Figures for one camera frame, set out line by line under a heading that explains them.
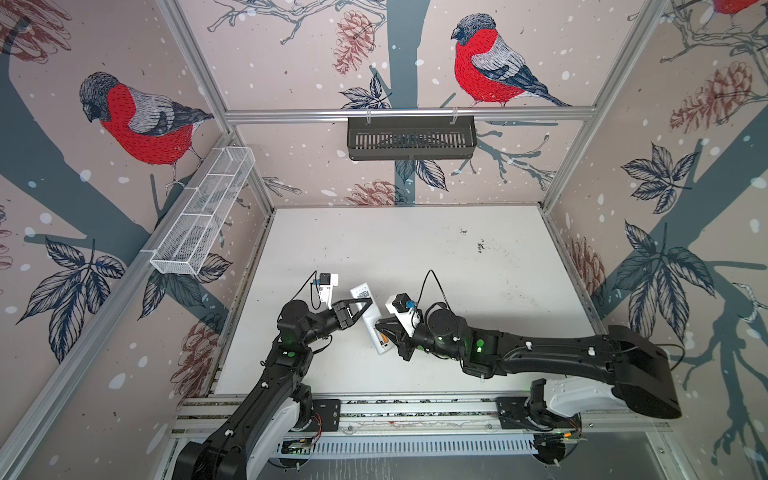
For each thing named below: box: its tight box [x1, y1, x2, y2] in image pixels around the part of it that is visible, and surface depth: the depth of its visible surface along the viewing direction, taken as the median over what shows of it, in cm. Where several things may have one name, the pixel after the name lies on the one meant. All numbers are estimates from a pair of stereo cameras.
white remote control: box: [350, 282, 394, 355], surface depth 75 cm
